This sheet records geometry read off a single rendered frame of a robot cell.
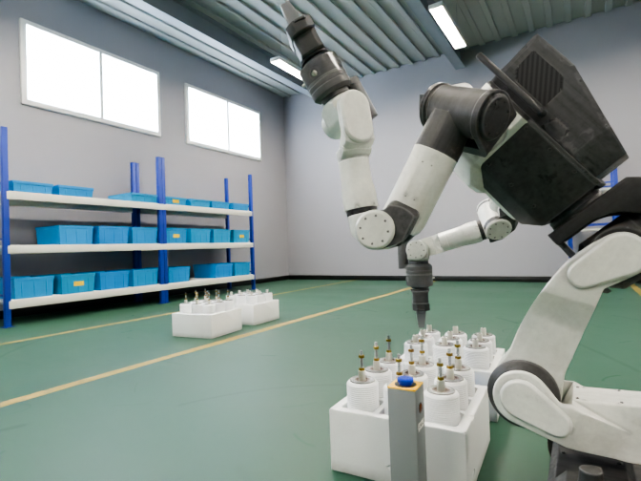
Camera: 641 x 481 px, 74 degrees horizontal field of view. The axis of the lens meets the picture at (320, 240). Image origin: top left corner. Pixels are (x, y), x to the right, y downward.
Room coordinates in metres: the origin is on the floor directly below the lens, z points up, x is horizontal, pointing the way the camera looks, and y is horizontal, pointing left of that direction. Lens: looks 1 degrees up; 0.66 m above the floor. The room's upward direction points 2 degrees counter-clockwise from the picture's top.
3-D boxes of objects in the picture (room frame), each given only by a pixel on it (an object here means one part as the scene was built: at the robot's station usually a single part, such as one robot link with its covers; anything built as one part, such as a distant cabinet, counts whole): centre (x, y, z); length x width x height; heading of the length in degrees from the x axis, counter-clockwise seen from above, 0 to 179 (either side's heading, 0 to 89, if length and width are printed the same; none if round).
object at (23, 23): (5.66, 2.90, 2.95); 1.90 x 0.08 x 1.00; 148
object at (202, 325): (3.45, 0.94, 0.09); 0.39 x 0.39 x 0.18; 65
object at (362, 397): (1.29, -0.11, 0.16); 0.10 x 0.10 x 0.18
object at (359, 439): (1.33, -0.27, 0.09); 0.39 x 0.39 x 0.18; 61
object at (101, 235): (5.16, 2.65, 0.89); 0.50 x 0.38 x 0.21; 57
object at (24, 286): (4.43, 3.13, 0.36); 0.50 x 0.38 x 0.21; 59
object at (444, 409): (1.17, -0.32, 0.16); 0.10 x 0.10 x 0.18
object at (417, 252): (1.43, -0.32, 0.61); 0.11 x 0.11 x 0.11; 71
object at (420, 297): (1.44, -0.33, 0.50); 0.13 x 0.10 x 0.12; 170
